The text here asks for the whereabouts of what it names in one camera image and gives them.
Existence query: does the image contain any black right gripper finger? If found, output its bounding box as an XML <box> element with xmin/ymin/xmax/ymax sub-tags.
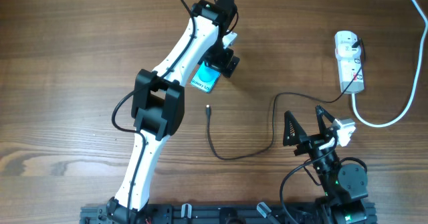
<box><xmin>283</xmin><ymin>110</ymin><xmax>308</xmax><ymax>146</ymax></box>
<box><xmin>314</xmin><ymin>105</ymin><xmax>336</xmax><ymax>135</ymax></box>

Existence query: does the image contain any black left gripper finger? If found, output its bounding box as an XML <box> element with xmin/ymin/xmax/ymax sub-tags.
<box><xmin>199</xmin><ymin>60</ymin><xmax>217</xmax><ymax>71</ymax></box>
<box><xmin>221</xmin><ymin>55</ymin><xmax>240</xmax><ymax>78</ymax></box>

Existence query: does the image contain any smartphone with teal screen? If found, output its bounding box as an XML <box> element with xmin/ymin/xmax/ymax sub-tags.
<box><xmin>190</xmin><ymin>64</ymin><xmax>220</xmax><ymax>93</ymax></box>

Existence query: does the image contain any black charger cable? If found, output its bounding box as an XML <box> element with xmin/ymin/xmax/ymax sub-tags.
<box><xmin>205</xmin><ymin>38</ymin><xmax>367</xmax><ymax>161</ymax></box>

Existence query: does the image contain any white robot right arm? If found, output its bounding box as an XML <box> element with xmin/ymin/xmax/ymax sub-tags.
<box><xmin>280</xmin><ymin>105</ymin><xmax>368</xmax><ymax>223</ymax></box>

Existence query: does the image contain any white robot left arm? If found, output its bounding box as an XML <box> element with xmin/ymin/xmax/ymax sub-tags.
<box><xmin>106</xmin><ymin>0</ymin><xmax>239</xmax><ymax>223</ymax></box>

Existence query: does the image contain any white power strip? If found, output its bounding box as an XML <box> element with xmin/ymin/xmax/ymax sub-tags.
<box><xmin>334</xmin><ymin>31</ymin><xmax>364</xmax><ymax>94</ymax></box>

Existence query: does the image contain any black right camera cable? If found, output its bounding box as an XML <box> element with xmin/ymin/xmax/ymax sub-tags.
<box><xmin>279</xmin><ymin>150</ymin><xmax>338</xmax><ymax>224</ymax></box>

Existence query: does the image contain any black camera cable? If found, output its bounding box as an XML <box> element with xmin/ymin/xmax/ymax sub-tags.
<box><xmin>111</xmin><ymin>0</ymin><xmax>218</xmax><ymax>215</ymax></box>
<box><xmin>279</xmin><ymin>150</ymin><xmax>338</xmax><ymax>224</ymax></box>

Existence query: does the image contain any black left camera cable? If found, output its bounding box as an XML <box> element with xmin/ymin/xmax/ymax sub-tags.
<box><xmin>111</xmin><ymin>0</ymin><xmax>218</xmax><ymax>215</ymax></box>

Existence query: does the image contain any white power strip cord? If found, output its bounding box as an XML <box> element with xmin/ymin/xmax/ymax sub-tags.
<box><xmin>351</xmin><ymin>0</ymin><xmax>428</xmax><ymax>128</ymax></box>

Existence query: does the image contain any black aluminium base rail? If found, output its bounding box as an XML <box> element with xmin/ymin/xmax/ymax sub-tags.
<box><xmin>80</xmin><ymin>203</ymin><xmax>378</xmax><ymax>224</ymax></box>

